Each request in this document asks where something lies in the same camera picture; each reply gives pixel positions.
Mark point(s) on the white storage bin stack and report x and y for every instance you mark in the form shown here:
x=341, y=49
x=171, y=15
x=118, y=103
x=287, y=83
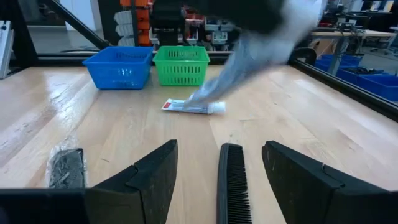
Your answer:
x=124, y=28

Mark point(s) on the blue plastic basket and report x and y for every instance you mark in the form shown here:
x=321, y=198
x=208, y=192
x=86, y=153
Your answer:
x=118, y=71

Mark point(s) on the wooden background table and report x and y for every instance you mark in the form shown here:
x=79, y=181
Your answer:
x=357, y=33

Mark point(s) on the green plastic basket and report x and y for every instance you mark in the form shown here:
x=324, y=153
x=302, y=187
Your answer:
x=182, y=71

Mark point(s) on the orange storage bin stack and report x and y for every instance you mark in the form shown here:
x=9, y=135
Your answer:
x=143, y=15

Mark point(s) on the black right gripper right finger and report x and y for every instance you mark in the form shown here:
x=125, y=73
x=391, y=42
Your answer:
x=311, y=193

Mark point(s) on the grey pouch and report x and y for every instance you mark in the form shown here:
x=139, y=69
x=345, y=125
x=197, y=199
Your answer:
x=248, y=56

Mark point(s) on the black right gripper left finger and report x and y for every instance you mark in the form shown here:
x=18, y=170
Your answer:
x=146, y=193

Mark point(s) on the silver metal bracket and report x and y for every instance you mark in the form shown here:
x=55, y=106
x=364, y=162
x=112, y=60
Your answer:
x=6, y=46

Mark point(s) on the white toothpaste tube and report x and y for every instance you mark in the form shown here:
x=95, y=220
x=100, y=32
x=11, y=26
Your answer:
x=214, y=108

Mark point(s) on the black comb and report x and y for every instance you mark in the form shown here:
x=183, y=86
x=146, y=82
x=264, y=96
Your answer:
x=233, y=186

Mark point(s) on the black brush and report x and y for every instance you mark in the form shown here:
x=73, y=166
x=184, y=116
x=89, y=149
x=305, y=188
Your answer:
x=66, y=169

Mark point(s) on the blue storage bin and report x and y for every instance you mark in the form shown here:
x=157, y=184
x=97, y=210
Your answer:
x=379, y=84

